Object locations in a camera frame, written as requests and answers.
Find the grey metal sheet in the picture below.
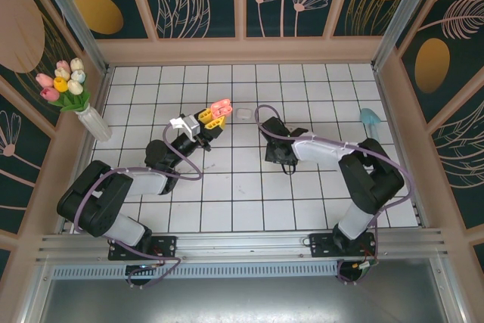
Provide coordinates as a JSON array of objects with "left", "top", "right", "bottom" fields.
[{"left": 22, "top": 258, "right": 466, "bottom": 323}]

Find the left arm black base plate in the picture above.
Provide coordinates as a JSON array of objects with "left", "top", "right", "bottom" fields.
[{"left": 107, "top": 234, "right": 178, "bottom": 262}]

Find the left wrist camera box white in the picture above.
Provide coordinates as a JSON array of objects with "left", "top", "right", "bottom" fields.
[{"left": 169, "top": 113, "right": 201, "bottom": 138}]

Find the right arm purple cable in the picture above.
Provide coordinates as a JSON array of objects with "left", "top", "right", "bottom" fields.
[{"left": 253, "top": 104, "right": 413, "bottom": 286}]

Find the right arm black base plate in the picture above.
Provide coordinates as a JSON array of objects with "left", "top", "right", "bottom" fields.
[{"left": 309, "top": 231, "right": 379, "bottom": 260}]

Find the grey slotted cable duct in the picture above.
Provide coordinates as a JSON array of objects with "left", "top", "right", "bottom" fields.
[{"left": 51, "top": 262, "right": 340, "bottom": 281}]

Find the artificial tulip bouquet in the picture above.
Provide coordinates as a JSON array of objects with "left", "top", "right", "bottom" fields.
[{"left": 36, "top": 57, "right": 92, "bottom": 113}]

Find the light blue toy shovel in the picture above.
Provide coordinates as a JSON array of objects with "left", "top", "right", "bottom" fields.
[{"left": 358, "top": 107, "right": 381, "bottom": 141}]

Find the orange earbud charging case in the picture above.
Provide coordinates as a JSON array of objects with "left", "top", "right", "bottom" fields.
[{"left": 209, "top": 98, "right": 233, "bottom": 120}]

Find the aluminium frame post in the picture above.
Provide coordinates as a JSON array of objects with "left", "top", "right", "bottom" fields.
[
  {"left": 32, "top": 0, "right": 111, "bottom": 78},
  {"left": 371, "top": 0, "right": 443, "bottom": 71}
]

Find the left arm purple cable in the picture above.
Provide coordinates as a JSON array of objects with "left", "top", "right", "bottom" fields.
[{"left": 73, "top": 124, "right": 205, "bottom": 288}]

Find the white ribbed vase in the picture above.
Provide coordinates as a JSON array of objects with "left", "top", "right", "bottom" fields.
[{"left": 77, "top": 107, "right": 113, "bottom": 143}]

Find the aluminium mounting rail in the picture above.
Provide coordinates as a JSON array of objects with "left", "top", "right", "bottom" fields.
[{"left": 36, "top": 228, "right": 449, "bottom": 266}]

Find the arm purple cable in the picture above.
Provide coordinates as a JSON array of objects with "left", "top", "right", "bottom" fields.
[
  {"left": 253, "top": 104, "right": 413, "bottom": 286},
  {"left": 73, "top": 124, "right": 205, "bottom": 288}
]

